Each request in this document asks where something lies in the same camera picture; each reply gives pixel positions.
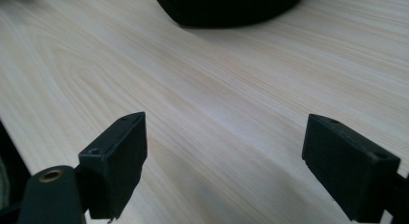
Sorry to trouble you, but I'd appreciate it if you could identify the black round object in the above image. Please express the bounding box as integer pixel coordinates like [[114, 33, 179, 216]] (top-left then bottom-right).
[[151, 0, 309, 29]]

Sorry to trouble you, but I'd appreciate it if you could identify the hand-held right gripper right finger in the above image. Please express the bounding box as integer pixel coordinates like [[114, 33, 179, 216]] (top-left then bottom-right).
[[301, 113, 401, 224]]

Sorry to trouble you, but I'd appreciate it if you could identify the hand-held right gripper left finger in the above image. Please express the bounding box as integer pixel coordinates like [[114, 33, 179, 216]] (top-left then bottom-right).
[[77, 111, 149, 220]]

